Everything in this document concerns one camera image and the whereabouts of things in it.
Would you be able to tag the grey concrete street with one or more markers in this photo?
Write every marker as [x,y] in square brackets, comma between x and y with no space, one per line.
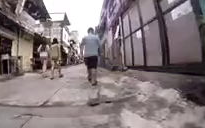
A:
[73,93]

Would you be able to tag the grey panelled building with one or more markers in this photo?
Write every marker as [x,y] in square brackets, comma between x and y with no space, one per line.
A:
[163,33]

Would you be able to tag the pale multi-storey building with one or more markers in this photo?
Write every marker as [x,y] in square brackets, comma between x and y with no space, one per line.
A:
[60,31]

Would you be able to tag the person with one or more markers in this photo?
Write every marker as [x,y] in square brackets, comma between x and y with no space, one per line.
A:
[91,50]
[44,55]
[55,53]

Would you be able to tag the yellow shopfront building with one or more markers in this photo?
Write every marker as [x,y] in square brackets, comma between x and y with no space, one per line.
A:
[13,36]

